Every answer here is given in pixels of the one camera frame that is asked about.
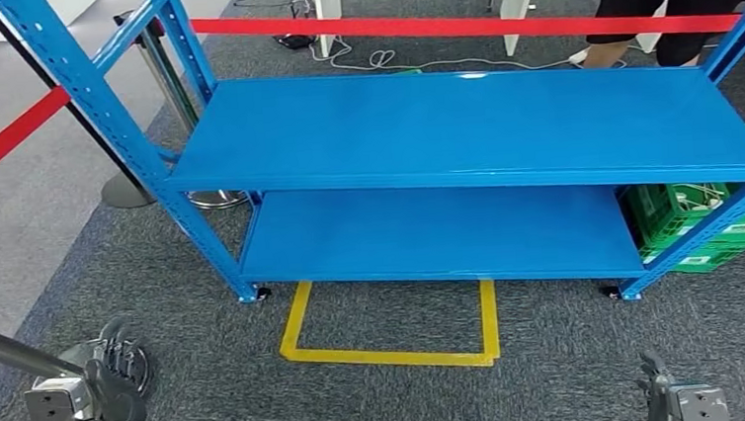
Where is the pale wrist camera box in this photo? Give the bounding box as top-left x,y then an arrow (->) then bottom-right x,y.
22,375 -> 96,421
668,380 -> 734,421

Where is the yellow floor tape square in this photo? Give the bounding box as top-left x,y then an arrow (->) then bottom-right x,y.
274,266 -> 503,382

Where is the white cable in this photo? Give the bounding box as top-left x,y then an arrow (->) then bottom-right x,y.
304,15 -> 630,91

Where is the black cable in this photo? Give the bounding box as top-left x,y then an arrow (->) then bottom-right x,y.
231,0 -> 311,24

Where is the red barrier belt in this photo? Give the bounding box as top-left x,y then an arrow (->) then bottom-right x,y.
0,84 -> 78,198
190,0 -> 745,72

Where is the black router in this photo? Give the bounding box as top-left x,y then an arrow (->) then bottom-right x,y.
274,32 -> 317,51

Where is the white cabinet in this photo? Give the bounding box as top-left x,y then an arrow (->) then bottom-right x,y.
0,0 -> 103,43

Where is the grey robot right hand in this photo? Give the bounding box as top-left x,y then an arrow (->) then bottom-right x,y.
632,348 -> 683,421

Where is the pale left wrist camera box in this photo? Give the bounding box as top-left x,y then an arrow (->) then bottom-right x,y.
22,375 -> 96,421

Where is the blue metal shelf rack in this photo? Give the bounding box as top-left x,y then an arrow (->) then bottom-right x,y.
0,0 -> 745,345

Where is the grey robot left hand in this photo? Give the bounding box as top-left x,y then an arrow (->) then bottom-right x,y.
80,314 -> 154,421

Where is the white desk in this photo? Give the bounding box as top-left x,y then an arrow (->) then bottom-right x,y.
308,0 -> 550,71

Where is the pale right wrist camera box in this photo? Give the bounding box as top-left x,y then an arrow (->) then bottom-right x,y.
668,380 -> 734,421

